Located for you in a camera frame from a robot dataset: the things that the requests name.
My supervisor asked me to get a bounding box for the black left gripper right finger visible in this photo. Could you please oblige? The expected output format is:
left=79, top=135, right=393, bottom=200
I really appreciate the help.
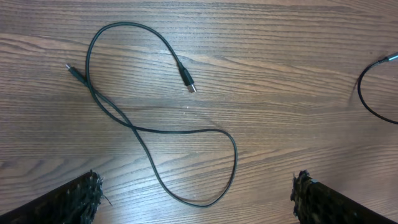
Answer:
left=290, top=170, right=397, bottom=224

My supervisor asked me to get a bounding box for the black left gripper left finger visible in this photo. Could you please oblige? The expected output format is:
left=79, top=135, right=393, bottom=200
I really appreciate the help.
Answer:
left=1, top=170, right=103, bottom=224

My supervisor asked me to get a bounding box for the black cable bundle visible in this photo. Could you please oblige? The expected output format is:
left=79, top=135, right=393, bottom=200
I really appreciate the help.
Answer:
left=64, top=21, right=239, bottom=208

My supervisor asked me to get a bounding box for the black cable with usb plug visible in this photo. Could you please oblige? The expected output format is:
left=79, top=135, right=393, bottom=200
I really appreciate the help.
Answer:
left=356, top=52, right=398, bottom=125

